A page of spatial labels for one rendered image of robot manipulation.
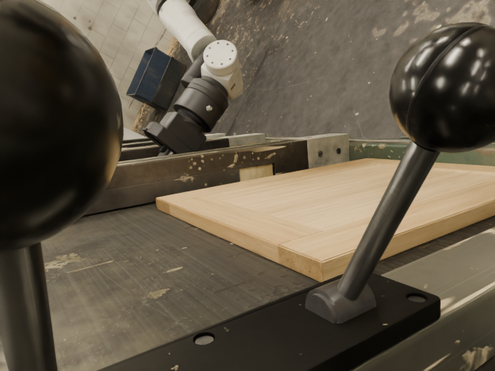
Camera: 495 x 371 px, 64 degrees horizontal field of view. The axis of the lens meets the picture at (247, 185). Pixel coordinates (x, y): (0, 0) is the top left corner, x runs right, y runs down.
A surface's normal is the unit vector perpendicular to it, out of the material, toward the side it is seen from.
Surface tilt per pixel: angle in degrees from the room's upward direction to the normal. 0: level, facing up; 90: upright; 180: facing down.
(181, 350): 60
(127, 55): 90
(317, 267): 30
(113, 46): 90
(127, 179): 90
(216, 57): 46
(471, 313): 90
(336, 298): 67
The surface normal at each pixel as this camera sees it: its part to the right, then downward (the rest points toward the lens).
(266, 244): -0.84, 0.16
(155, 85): 0.52, 0.18
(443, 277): -0.08, -0.98
